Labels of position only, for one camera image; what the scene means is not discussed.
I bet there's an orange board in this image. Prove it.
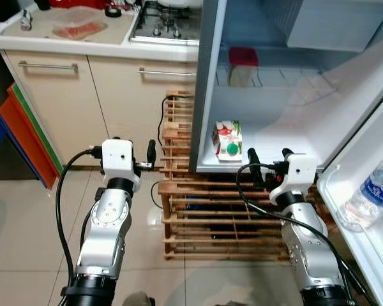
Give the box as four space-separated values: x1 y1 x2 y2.
0 86 57 189

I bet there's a mini fridge door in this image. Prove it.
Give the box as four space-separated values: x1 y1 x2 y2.
316 89 383 306

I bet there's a thin black fridge cable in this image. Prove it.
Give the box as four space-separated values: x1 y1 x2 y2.
156 94 178 149

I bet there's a white Peel Fresh juice carton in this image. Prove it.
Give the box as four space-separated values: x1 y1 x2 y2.
211 119 244 162

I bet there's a green board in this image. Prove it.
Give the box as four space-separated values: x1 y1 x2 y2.
8 82 65 176

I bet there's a white wire fridge shelf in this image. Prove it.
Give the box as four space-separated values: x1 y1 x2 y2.
216 62 345 91

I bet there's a wooden slatted rack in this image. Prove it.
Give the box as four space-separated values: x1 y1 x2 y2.
158 89 336 261

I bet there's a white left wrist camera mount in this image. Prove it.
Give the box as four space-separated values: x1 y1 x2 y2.
100 138 143 193

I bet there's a metal cabinet handle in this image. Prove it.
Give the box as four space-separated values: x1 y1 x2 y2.
17 60 79 73
139 66 198 79

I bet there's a beige kitchen cabinet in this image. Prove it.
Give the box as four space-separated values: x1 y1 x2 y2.
0 0 202 168

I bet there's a grey mini fridge body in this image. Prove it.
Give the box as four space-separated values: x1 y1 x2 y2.
190 0 383 174

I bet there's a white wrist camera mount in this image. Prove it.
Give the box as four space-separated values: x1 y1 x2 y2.
269 152 319 205
100 138 143 193

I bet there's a white freezer compartment flap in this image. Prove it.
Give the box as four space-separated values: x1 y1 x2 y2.
286 0 383 53

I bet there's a clear water bottle blue label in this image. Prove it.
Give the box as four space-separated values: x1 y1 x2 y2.
336 157 383 232

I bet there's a clear packet of red meat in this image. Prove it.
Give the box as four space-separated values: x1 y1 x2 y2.
50 7 109 41

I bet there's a red coffee machine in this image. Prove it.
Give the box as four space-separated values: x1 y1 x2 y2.
49 0 109 9

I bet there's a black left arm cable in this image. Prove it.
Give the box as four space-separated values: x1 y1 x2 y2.
55 147 103 302

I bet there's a red lidded food container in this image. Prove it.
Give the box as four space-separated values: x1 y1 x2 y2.
228 46 260 89

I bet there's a small shaker bottle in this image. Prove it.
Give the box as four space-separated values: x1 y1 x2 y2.
20 8 34 31

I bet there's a steel gas hob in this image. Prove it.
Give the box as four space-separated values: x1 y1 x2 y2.
128 0 202 46

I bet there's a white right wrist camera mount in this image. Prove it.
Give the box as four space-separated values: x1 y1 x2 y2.
269 152 319 205

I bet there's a grey robot left foot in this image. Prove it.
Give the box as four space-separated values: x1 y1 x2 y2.
121 291 156 306

